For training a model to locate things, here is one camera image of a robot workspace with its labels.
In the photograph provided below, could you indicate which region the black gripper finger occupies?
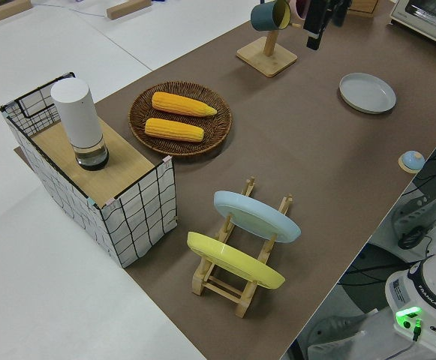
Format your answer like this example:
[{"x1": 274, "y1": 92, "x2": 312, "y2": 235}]
[
  {"x1": 302, "y1": 5, "x2": 327, "y2": 52},
  {"x1": 329, "y1": 6, "x2": 350, "y2": 28}
]

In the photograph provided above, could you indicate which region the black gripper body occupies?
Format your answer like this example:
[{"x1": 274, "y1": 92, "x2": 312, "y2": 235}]
[{"x1": 308, "y1": 0, "x2": 352, "y2": 8}]

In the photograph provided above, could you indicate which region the gray round plate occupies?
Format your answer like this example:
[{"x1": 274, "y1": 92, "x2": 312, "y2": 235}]
[{"x1": 338, "y1": 71, "x2": 397, "y2": 116}]

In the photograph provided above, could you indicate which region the light blue plate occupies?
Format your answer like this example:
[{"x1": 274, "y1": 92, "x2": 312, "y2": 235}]
[{"x1": 213, "y1": 190, "x2": 302, "y2": 245}]

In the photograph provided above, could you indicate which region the yellow plate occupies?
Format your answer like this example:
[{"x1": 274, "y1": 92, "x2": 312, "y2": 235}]
[{"x1": 186, "y1": 231, "x2": 287, "y2": 291}]

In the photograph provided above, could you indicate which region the pink mug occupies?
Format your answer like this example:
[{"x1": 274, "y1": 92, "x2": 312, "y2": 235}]
[{"x1": 290, "y1": 0, "x2": 311, "y2": 20}]

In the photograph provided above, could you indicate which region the dark teal mug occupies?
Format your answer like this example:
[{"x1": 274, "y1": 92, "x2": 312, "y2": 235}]
[{"x1": 250, "y1": 0, "x2": 292, "y2": 33}]

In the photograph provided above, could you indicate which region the wooden mug rack stand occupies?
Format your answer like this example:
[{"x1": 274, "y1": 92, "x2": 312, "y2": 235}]
[{"x1": 236, "y1": 21, "x2": 302, "y2": 79}]

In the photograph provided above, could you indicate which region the cream toaster oven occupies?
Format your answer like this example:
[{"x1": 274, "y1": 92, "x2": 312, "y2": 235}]
[{"x1": 389, "y1": 0, "x2": 436, "y2": 48}]

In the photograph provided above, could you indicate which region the large brown table mat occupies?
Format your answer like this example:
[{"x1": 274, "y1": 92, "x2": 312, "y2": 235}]
[{"x1": 13, "y1": 0, "x2": 436, "y2": 360}]

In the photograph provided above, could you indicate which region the round brown wicker tray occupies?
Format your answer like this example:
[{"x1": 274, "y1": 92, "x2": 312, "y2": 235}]
[{"x1": 128, "y1": 81, "x2": 234, "y2": 158}]

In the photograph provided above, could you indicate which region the long pointed yellow corn cob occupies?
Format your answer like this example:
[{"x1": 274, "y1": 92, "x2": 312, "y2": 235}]
[{"x1": 151, "y1": 91, "x2": 218, "y2": 119}]

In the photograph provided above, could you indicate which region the short blunt yellow corn cob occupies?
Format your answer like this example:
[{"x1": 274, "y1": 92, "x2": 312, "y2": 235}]
[{"x1": 143, "y1": 117, "x2": 206, "y2": 143}]

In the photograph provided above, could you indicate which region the short light wooden block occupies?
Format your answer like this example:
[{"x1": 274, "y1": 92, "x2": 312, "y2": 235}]
[{"x1": 106, "y1": 0, "x2": 153, "y2": 20}]

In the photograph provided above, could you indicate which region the white power strip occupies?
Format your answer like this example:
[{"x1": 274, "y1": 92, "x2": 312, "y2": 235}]
[{"x1": 391, "y1": 194, "x2": 436, "y2": 241}]

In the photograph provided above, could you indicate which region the black power adapter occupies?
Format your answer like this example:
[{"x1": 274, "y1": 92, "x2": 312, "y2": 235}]
[{"x1": 397, "y1": 226, "x2": 425, "y2": 251}]

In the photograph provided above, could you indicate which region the light wooden board lid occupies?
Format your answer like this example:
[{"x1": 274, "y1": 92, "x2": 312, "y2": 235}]
[{"x1": 31, "y1": 118, "x2": 155, "y2": 208}]

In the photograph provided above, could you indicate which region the white cylinder bottle clear base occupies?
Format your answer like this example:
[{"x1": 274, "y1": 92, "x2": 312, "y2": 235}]
[{"x1": 50, "y1": 78, "x2": 110, "y2": 172}]

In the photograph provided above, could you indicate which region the wooden dish rack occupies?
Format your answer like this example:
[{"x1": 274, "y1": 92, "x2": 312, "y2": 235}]
[{"x1": 191, "y1": 175, "x2": 294, "y2": 320}]

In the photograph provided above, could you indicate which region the long light wooden block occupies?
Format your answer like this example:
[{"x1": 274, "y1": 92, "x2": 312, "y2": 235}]
[{"x1": 0, "y1": 0, "x2": 32, "y2": 27}]

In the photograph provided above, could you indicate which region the thin blue cable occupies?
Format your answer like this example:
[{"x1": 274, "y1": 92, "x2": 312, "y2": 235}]
[{"x1": 33, "y1": 0, "x2": 108, "y2": 19}]

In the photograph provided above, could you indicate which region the wire basket with grid cover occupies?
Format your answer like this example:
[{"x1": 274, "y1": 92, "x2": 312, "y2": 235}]
[{"x1": 0, "y1": 70, "x2": 178, "y2": 269}]

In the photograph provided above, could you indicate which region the green lit cable plug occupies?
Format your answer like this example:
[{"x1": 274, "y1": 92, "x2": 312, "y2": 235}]
[{"x1": 411, "y1": 317, "x2": 424, "y2": 343}]

